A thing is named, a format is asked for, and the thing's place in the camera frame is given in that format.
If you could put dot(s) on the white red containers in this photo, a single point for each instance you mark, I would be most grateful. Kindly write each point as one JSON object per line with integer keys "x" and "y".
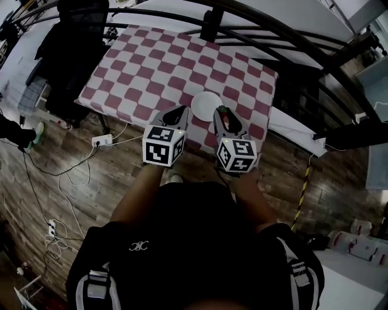
{"x": 360, "y": 245}

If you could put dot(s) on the person's black shirt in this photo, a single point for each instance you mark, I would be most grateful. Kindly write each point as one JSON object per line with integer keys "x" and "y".
{"x": 188, "y": 248}

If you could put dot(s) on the yellow black striped pole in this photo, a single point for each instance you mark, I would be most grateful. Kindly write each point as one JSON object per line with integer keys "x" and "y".
{"x": 301, "y": 196}

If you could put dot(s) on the small white power strip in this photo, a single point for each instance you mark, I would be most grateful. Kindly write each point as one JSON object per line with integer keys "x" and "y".
{"x": 52, "y": 227}

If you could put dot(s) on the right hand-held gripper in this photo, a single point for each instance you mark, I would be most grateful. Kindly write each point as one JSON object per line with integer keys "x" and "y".
{"x": 238, "y": 154}

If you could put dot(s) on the white desk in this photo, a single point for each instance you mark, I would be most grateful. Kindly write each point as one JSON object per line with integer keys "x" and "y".
{"x": 18, "y": 60}

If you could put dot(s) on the person's right forearm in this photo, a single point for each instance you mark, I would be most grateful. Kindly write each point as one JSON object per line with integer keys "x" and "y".
{"x": 254, "y": 203}

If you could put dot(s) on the small red green object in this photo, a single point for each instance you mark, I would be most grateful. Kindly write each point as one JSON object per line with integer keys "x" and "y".
{"x": 223, "y": 114}

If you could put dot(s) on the black metal railing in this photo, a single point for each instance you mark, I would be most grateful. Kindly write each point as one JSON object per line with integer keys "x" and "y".
{"x": 216, "y": 18}

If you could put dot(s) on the white platform panel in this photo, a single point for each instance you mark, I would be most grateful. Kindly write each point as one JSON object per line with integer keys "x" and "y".
{"x": 294, "y": 130}

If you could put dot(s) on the large white power strip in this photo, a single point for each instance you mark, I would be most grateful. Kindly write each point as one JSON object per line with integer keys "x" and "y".
{"x": 102, "y": 141}

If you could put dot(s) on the person's left forearm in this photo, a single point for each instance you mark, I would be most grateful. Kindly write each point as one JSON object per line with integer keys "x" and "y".
{"x": 136, "y": 196}

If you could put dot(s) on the person's white shoe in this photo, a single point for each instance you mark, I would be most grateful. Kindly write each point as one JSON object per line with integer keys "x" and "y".
{"x": 176, "y": 178}

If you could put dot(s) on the red white checkered tablecloth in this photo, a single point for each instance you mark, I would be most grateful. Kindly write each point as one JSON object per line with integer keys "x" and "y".
{"x": 151, "y": 75}

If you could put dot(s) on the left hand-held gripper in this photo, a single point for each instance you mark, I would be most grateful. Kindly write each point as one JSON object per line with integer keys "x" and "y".
{"x": 159, "y": 148}

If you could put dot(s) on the white round plate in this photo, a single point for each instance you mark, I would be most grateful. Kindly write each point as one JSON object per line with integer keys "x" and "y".
{"x": 204, "y": 104}

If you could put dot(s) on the black office chair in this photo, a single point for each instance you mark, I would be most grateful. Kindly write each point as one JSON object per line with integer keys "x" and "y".
{"x": 69, "y": 60}

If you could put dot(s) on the white table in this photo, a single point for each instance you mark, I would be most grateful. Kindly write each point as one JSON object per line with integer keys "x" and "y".
{"x": 348, "y": 284}

